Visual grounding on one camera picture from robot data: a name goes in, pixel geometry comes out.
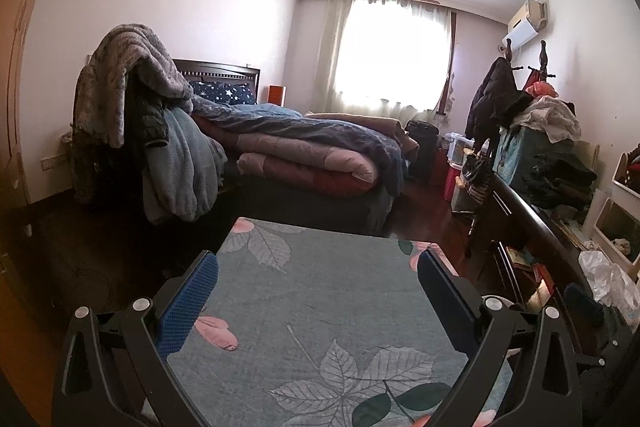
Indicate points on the orange nightstand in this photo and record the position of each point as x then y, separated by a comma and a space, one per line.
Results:
277, 95

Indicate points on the wall socket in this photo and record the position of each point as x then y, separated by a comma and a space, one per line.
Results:
52, 162

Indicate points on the black suitcase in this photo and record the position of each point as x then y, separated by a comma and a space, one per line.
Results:
422, 152

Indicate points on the white plastic bag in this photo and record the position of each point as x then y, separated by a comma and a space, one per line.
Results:
607, 277

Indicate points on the dark red curtain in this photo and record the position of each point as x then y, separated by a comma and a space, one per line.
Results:
451, 57

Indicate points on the floral teal tablecloth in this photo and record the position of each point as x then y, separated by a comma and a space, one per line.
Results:
310, 307

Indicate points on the star print pillow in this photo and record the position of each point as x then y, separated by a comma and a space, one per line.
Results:
222, 93

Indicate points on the white air conditioner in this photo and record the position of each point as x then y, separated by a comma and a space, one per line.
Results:
522, 29

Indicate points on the wooden coat rack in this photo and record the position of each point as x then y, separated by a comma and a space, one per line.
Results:
542, 57

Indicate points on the row of books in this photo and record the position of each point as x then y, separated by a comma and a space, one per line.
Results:
525, 262

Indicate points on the white cloth pile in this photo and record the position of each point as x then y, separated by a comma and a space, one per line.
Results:
550, 114

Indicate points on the red box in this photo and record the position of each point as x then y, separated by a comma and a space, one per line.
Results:
450, 184

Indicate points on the dark handbag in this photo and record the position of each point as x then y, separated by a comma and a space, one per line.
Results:
477, 179

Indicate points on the light blue fleece robe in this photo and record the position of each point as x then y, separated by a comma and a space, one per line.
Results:
180, 177

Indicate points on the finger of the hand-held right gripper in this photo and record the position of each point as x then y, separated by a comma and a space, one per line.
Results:
584, 305

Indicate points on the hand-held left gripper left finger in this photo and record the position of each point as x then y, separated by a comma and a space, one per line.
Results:
187, 302

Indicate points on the white sheer curtain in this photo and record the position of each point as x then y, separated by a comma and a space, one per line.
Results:
332, 57

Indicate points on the dark wooden bed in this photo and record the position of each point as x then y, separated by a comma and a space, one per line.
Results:
320, 207

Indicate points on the pile of clothes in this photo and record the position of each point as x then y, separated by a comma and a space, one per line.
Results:
635, 162

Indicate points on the white storage bin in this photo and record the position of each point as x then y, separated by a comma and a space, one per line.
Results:
600, 232
625, 187

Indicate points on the dark folded clothes stack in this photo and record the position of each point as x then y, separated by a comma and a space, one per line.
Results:
560, 182

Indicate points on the blue quilt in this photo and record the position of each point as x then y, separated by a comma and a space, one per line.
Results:
300, 127

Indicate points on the white plastic container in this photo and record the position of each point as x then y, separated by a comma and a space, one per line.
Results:
457, 152

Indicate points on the black puffer jacket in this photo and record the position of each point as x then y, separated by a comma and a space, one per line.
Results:
150, 117

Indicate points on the small white cloth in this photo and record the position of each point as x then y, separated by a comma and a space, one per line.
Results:
622, 245

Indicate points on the dark wooden desk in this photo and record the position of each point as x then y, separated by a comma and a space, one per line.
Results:
520, 218

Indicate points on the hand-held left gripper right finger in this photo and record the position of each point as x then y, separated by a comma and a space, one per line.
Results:
447, 302

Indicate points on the folded pink quilt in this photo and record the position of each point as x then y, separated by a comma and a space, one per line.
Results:
300, 162

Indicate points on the pink hat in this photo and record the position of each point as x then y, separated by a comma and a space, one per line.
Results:
542, 89

